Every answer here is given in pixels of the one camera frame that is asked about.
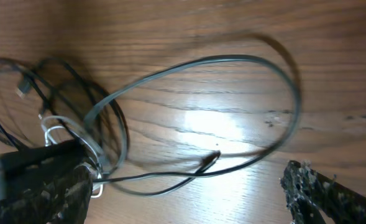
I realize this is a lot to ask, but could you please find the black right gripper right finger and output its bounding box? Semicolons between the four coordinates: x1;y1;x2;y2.
280;161;366;224

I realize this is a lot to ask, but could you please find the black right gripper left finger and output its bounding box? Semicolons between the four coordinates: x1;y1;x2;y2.
0;140;93;223

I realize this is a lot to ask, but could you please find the white USB cable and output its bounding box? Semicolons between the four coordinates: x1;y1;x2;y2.
39;115;106;198

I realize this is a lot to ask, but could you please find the black USB cable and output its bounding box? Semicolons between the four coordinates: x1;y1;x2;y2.
0;32;302;197

